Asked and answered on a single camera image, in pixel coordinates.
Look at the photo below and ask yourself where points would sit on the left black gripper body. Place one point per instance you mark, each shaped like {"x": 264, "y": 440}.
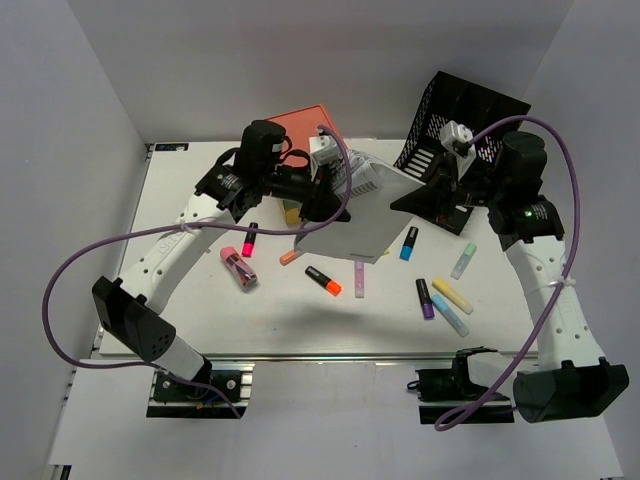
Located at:
{"x": 288, "y": 183}

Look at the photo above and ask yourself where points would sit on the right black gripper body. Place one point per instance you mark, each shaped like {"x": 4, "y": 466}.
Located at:
{"x": 481, "y": 186}

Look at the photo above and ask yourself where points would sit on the white printed paper booklet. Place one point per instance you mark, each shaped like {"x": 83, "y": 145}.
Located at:
{"x": 374, "y": 225}

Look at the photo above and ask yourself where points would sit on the coral top drawer box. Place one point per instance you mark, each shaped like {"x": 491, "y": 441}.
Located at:
{"x": 302, "y": 124}

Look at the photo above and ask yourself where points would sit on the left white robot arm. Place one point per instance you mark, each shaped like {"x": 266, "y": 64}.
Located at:
{"x": 130, "y": 306}

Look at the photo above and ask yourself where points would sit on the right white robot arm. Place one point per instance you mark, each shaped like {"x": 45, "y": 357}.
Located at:
{"x": 561, "y": 372}

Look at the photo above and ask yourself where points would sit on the yellow bottom drawer box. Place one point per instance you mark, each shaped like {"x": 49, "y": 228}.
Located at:
{"x": 292, "y": 217}

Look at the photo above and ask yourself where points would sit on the green middle drawer box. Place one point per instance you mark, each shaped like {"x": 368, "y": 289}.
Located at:
{"x": 290, "y": 205}

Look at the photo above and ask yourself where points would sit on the black three-slot file holder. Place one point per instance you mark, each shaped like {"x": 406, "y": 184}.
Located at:
{"x": 447, "y": 98}

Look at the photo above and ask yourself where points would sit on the black blue highlighter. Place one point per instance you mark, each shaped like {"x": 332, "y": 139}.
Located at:
{"x": 409, "y": 243}

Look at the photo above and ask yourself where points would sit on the orange grey highlighter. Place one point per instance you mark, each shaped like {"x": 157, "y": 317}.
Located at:
{"x": 288, "y": 257}

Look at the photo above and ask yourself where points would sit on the pastel green highlighter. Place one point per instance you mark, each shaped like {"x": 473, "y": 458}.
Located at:
{"x": 463, "y": 261}

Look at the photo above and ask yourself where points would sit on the pink black highlighter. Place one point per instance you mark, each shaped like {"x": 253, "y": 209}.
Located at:
{"x": 248, "y": 244}

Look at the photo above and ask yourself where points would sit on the pastel purple highlighter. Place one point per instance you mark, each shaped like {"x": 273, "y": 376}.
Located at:
{"x": 359, "y": 279}

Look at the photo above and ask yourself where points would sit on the black orange highlighter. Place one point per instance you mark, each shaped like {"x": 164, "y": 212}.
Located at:
{"x": 323, "y": 280}

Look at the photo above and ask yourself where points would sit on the black label sticker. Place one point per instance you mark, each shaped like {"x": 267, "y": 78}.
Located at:
{"x": 171, "y": 147}

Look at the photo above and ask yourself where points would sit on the clear pink-capped pen case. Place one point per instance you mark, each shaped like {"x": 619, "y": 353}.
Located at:
{"x": 240, "y": 270}

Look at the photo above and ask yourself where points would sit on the pastel yellow highlighter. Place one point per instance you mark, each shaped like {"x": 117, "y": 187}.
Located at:
{"x": 454, "y": 296}

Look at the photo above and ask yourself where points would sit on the black purple highlighter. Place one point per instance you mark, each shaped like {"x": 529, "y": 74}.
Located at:
{"x": 424, "y": 299}

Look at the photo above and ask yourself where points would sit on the pastel blue highlighter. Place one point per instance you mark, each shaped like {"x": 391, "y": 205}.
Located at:
{"x": 450, "y": 316}

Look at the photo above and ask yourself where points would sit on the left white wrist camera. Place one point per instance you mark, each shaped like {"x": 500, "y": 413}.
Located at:
{"x": 323, "y": 150}

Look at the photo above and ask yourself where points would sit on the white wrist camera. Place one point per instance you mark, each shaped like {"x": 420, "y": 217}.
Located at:
{"x": 323, "y": 150}
{"x": 457, "y": 140}

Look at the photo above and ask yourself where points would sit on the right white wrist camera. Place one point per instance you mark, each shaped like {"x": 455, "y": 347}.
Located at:
{"x": 457, "y": 140}

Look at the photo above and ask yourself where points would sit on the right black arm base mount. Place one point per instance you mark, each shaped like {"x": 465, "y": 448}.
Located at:
{"x": 441, "y": 389}

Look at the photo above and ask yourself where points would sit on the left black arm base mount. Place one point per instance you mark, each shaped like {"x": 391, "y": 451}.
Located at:
{"x": 169, "y": 399}

